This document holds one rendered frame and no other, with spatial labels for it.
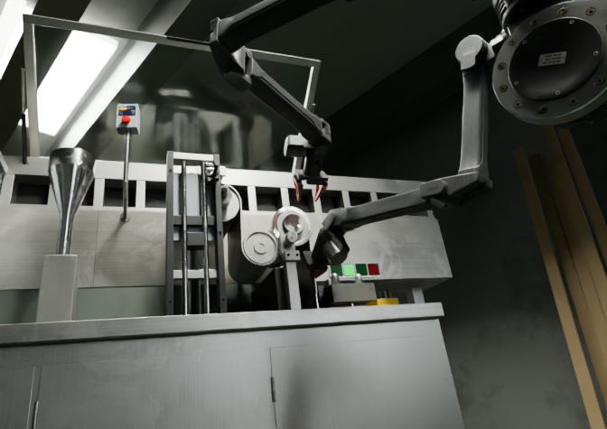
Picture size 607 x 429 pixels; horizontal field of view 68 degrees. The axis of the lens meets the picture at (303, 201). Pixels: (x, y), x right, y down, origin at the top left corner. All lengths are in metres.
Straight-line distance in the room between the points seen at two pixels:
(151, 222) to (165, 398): 0.89
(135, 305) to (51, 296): 0.36
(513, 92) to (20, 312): 1.57
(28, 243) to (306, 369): 1.10
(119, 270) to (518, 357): 2.76
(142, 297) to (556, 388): 2.72
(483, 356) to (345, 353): 2.57
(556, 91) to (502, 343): 2.97
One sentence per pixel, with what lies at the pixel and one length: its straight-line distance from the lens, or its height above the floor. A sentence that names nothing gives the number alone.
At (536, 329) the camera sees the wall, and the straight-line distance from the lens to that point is 3.58.
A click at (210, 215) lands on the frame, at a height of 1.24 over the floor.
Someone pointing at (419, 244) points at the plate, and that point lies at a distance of 2.22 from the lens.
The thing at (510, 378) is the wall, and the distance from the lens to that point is 3.67.
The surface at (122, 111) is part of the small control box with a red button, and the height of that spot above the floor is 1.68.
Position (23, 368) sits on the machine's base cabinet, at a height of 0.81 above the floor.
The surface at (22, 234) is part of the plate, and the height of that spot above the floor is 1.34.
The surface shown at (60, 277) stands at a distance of 1.51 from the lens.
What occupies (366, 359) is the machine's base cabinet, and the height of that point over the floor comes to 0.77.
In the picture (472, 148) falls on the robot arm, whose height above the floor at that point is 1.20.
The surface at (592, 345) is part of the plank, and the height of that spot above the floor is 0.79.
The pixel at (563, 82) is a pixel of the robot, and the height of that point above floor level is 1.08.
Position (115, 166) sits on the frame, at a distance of 1.96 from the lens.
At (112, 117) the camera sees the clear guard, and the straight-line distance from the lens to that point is 1.94.
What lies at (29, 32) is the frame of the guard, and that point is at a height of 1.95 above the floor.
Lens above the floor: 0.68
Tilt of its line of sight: 24 degrees up
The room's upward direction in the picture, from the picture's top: 8 degrees counter-clockwise
